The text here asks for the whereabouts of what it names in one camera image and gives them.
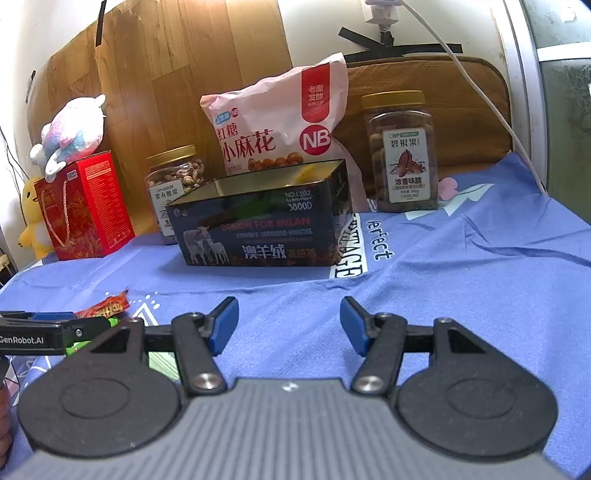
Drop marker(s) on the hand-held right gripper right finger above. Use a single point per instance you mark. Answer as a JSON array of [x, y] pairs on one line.
[[353, 328]]

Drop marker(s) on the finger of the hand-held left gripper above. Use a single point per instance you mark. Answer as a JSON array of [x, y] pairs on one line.
[[87, 330], [53, 316]]

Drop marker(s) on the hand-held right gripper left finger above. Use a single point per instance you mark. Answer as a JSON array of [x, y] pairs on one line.
[[224, 328]]

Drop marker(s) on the orange red snack packet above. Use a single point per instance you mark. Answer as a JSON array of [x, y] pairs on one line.
[[104, 307]]

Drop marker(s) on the dark cardboard box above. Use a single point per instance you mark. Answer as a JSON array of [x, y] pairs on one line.
[[258, 235]]

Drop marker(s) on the person's left hand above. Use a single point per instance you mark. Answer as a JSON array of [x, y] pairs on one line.
[[4, 415]]

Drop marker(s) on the yellow duck plush toy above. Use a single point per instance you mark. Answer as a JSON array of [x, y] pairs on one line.
[[34, 217]]

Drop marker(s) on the red gift box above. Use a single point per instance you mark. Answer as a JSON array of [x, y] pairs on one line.
[[87, 207]]

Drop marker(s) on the blue printed blanket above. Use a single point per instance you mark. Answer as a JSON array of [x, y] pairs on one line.
[[461, 277]]

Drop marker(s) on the short nut jar yellow lid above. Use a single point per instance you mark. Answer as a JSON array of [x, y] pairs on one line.
[[173, 184]]

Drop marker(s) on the pink white plush toy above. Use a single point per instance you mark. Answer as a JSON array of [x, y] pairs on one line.
[[69, 134]]

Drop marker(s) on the tall pecan jar yellow lid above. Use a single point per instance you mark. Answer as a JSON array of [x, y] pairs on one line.
[[406, 152]]

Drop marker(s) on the large pink snack bag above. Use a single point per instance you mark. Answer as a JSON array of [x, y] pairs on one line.
[[268, 120]]

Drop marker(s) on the brown cushion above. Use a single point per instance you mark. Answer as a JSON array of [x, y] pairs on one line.
[[466, 115]]

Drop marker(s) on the wooden board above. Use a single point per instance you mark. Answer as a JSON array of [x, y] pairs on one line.
[[184, 69]]

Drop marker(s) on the black tape cross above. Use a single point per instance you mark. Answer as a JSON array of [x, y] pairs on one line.
[[415, 50]]

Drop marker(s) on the frosted window glass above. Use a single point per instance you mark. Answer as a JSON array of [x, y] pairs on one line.
[[568, 138]]

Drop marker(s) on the black tape strip on board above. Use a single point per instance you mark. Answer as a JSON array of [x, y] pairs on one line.
[[100, 27]]

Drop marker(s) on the white window frame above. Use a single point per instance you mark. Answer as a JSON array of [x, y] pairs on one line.
[[521, 92]]

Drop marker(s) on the white wall charger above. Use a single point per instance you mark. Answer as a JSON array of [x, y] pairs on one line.
[[383, 11]]

